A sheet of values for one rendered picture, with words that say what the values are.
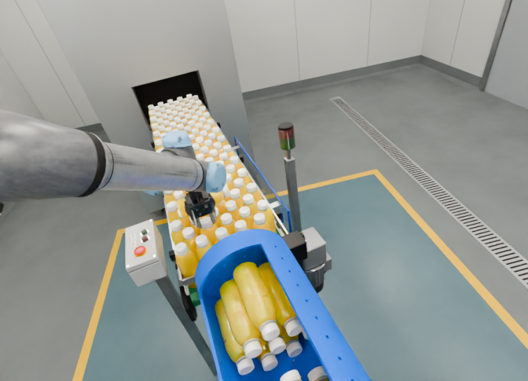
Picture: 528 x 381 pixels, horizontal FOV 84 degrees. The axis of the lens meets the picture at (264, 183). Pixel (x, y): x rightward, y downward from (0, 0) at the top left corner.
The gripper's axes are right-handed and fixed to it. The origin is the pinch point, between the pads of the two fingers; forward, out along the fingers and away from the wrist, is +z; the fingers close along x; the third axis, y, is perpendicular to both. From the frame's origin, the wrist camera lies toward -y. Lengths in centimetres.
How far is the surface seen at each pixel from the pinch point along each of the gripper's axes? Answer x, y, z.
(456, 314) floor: 116, 28, 110
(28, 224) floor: -171, -220, 110
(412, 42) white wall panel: 400, -320, 69
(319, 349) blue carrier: 12, 58, -12
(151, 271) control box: -21.7, 7.3, 5.5
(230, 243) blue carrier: 4.3, 26.3, -13.0
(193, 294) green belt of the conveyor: -12.5, 10.8, 20.4
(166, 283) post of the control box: -21.7, -0.8, 23.3
